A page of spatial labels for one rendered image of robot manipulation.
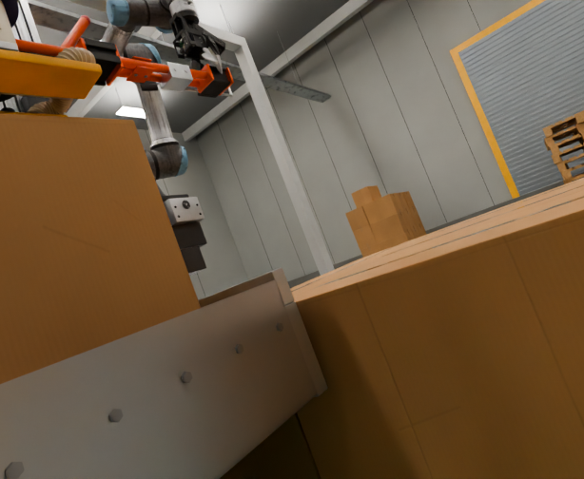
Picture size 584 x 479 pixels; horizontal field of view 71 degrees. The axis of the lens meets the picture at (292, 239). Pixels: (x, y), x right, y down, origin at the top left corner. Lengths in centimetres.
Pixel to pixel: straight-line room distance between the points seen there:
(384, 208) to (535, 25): 488
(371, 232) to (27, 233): 777
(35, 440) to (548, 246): 58
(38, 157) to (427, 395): 68
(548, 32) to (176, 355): 1023
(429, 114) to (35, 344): 1036
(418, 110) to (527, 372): 1024
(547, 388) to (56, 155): 76
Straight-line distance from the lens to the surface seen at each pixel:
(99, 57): 109
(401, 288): 65
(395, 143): 1086
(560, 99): 1020
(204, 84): 129
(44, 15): 640
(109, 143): 76
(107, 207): 70
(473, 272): 62
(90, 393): 47
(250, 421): 58
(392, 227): 806
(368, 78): 1136
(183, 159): 176
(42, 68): 90
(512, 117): 1022
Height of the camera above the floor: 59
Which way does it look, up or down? 4 degrees up
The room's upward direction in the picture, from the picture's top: 21 degrees counter-clockwise
